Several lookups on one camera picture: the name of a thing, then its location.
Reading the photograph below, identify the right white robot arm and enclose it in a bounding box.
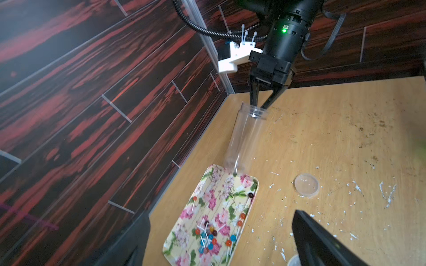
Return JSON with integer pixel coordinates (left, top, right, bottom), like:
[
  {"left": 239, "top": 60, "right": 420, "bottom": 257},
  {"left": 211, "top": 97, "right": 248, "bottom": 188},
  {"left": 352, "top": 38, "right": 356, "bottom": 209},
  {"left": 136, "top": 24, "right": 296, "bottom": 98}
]
[{"left": 235, "top": 0, "right": 323, "bottom": 109}]

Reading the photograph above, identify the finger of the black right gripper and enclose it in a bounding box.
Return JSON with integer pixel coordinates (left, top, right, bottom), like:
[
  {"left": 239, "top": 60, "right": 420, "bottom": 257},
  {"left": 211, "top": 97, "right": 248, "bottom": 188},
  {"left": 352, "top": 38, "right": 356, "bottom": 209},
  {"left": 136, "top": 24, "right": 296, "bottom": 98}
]
[
  {"left": 250, "top": 78, "right": 260, "bottom": 106},
  {"left": 261, "top": 84, "right": 288, "bottom": 110}
]

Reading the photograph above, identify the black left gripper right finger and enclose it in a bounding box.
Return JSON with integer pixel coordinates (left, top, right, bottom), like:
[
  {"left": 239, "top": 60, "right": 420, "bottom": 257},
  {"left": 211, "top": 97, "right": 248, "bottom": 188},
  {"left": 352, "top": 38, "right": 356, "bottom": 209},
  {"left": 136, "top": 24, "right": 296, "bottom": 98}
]
[{"left": 292, "top": 210, "right": 367, "bottom": 266}]

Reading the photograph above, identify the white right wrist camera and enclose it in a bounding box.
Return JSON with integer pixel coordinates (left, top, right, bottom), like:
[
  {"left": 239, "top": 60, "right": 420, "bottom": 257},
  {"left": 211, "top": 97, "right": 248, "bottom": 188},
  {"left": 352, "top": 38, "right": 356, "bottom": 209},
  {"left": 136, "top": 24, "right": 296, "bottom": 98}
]
[{"left": 217, "top": 42, "right": 262, "bottom": 74}]

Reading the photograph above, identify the clear plastic jar lid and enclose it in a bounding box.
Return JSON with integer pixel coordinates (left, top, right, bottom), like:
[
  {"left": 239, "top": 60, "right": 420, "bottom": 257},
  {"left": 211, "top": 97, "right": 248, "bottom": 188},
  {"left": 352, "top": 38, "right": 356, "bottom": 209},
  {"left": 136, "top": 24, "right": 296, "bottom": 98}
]
[{"left": 294, "top": 174, "right": 321, "bottom": 198}]

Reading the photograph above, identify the pile of colourful lollipops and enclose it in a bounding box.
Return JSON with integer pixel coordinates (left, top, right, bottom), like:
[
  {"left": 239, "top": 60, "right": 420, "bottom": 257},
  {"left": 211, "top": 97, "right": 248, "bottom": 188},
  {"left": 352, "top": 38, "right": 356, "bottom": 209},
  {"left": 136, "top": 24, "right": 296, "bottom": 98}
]
[{"left": 186, "top": 191, "right": 255, "bottom": 266}]

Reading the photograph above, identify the floral rectangular tray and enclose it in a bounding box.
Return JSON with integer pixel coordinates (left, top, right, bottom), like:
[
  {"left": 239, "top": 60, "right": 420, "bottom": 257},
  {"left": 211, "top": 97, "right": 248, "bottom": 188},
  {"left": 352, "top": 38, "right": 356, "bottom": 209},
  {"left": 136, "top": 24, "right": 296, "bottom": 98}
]
[{"left": 163, "top": 165, "right": 259, "bottom": 266}]

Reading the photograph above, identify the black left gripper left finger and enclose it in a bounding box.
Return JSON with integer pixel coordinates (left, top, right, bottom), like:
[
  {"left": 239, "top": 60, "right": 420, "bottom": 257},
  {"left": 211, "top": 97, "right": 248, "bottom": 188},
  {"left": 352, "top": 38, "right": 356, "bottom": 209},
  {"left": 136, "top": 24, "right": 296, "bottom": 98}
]
[{"left": 80, "top": 212, "right": 150, "bottom": 266}]

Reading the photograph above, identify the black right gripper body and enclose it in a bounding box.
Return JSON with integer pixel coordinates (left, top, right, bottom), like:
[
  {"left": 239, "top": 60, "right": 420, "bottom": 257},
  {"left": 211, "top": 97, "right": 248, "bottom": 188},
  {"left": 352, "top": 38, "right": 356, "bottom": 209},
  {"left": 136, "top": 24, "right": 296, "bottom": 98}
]
[{"left": 248, "top": 51, "right": 295, "bottom": 88}]

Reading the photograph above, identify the clear plastic candy jar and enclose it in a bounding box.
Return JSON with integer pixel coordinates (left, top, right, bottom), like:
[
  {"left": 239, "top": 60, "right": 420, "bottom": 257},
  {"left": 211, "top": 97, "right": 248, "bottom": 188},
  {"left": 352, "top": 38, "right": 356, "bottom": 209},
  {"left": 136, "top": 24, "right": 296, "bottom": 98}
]
[{"left": 224, "top": 103, "right": 268, "bottom": 174}]

